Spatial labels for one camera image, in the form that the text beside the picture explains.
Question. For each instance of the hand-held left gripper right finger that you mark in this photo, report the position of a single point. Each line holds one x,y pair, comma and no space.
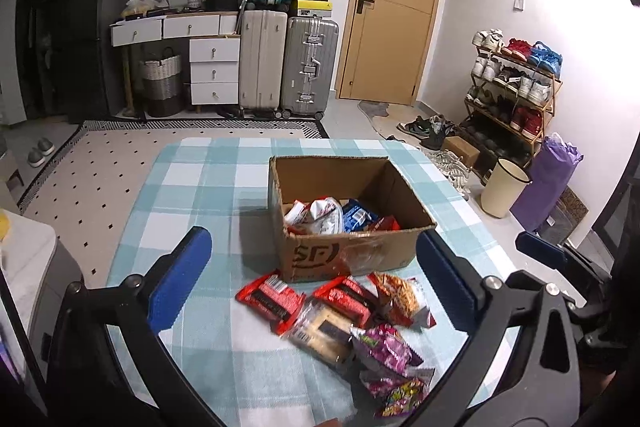
445,279

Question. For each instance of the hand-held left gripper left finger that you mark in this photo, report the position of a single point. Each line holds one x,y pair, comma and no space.
180,277

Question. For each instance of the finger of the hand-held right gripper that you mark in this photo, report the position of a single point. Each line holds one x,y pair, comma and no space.
595,304
540,249

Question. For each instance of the orange noodle snack packet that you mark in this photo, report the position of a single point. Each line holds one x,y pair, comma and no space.
400,299

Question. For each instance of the purple snack packet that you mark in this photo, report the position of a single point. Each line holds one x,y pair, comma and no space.
387,349
400,394

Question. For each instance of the red snack packet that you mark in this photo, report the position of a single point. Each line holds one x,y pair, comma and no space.
270,302
345,299

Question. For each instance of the blue snack packet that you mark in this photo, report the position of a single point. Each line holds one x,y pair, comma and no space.
357,217

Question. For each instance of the brown cardboard box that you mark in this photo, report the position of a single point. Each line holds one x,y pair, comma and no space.
320,257

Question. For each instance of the clear cracker packet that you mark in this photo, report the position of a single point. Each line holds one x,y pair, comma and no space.
320,337

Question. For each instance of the snack packets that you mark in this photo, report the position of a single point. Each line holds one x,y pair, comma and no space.
320,214

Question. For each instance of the brown doormat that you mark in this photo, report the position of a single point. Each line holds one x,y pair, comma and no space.
567,212

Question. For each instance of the purple bag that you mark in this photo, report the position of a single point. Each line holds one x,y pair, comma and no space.
545,182

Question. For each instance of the cream waste bin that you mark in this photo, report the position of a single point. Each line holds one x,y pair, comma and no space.
502,192

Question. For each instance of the blue white checkered tablecloth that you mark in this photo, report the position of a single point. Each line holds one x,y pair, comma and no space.
200,207

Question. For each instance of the black framed glass door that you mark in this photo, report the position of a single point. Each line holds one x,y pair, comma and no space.
620,187

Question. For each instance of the small cardboard box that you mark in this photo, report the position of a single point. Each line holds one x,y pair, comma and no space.
462,152

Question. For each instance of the beige dotted rug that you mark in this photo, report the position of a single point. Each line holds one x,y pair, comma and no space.
100,177

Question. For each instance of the pile of loose shoes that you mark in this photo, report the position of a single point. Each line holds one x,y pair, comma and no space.
435,137

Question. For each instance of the wooden shoe rack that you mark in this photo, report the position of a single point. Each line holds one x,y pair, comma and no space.
554,107

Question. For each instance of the white side cabinet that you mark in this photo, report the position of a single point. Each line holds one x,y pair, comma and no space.
30,257

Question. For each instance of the shoe rack with shoes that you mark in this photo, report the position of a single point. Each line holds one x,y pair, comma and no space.
520,77

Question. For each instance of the yellow object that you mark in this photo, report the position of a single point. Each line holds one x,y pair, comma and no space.
4,227

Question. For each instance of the grey floor mat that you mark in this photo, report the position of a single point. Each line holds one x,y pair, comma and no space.
375,109

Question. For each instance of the grey slip-on shoe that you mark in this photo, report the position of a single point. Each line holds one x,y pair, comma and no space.
46,146
35,157

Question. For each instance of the woven laundry basket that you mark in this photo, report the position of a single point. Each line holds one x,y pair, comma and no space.
161,82

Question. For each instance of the white drawer desk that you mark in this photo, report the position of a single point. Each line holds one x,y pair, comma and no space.
215,67

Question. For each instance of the beige hard suitcase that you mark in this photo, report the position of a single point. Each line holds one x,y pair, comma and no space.
262,62

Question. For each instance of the silver hard suitcase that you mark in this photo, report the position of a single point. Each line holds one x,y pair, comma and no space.
310,67

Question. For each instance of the tan wooden door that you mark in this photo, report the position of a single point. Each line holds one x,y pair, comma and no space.
390,32

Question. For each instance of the dark refrigerator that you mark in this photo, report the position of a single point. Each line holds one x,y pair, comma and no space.
95,32

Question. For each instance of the plastic bag with food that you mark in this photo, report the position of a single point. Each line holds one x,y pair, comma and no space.
137,4

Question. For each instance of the white tall panel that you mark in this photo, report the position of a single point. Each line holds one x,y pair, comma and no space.
10,57

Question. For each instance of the dark tall cabinet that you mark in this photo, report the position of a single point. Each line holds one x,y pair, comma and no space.
35,32

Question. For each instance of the yellow black shoe box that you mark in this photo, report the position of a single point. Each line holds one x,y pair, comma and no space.
314,8

